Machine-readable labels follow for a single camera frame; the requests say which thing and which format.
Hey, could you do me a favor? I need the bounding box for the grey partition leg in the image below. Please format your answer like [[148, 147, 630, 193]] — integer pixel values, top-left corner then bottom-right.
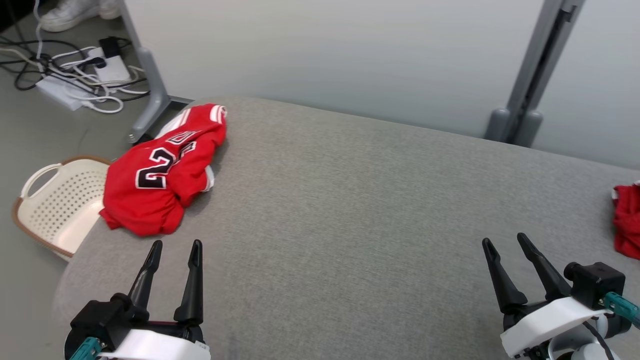
[[117, 0, 195, 145]]

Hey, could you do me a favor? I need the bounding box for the long white power strip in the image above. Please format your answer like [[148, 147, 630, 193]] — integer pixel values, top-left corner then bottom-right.
[[36, 75, 96, 112]]

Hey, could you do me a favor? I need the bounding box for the black plug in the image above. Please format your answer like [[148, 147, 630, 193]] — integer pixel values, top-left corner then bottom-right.
[[75, 56, 108, 70]]

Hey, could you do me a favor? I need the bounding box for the cream perforated laundry basket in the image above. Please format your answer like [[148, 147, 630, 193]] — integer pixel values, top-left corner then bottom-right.
[[12, 155, 112, 262]]

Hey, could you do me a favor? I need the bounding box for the teal-plug right camera cable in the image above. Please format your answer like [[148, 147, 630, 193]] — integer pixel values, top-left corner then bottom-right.
[[602, 291, 640, 331]]

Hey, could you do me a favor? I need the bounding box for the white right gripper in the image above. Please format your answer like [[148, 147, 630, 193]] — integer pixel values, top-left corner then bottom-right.
[[481, 232, 613, 359]]

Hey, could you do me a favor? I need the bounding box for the red shorts white waistband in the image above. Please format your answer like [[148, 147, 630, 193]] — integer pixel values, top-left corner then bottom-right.
[[612, 182, 640, 261]]

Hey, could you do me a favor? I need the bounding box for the black power adapter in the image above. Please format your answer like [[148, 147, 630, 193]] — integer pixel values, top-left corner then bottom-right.
[[99, 36, 122, 60]]

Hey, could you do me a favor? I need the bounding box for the teal-plug camera cable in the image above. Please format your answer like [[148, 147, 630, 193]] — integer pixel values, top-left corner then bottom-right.
[[602, 291, 640, 331], [68, 336, 103, 360]]

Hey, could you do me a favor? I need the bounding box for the short white power strip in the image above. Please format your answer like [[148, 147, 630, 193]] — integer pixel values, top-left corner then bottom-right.
[[89, 47, 132, 83]]

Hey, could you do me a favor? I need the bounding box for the red numbered basketball jersey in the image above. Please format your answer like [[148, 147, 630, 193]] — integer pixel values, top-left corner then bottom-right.
[[99, 103, 228, 237]]

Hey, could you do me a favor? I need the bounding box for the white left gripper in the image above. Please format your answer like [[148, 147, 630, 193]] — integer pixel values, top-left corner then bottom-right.
[[97, 239, 212, 360]]

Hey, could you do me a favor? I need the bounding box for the white sneaker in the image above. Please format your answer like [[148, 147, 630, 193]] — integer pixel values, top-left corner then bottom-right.
[[39, 0, 101, 32]]

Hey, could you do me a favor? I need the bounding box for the grey partition post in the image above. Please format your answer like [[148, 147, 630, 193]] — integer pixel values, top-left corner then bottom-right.
[[484, 0, 586, 148]]

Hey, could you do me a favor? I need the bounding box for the teal-plug left camera cable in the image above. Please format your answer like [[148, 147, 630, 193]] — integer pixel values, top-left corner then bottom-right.
[[68, 336, 103, 360]]

